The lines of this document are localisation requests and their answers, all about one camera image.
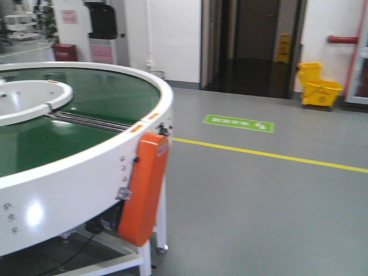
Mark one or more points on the yellow mop bucket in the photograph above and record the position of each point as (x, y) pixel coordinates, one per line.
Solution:
(317, 91)

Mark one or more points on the yellow wet floor sign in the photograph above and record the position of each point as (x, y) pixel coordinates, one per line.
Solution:
(283, 52)

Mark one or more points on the potted green plant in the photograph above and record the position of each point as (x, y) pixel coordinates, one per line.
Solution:
(50, 26)

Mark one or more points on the pink wall notice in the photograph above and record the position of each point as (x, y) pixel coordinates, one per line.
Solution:
(69, 16)

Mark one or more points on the red fire extinguisher box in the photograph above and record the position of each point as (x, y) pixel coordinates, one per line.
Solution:
(65, 52)

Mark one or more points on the black water dispenser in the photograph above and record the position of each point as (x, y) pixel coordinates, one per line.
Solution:
(108, 37)

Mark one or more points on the round green conveyor belt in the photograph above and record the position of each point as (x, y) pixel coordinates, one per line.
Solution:
(69, 138)

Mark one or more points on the red wall pipe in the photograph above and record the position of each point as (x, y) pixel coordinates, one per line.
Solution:
(342, 40)

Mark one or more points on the orange motor cover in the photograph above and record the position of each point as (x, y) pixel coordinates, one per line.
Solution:
(139, 213)

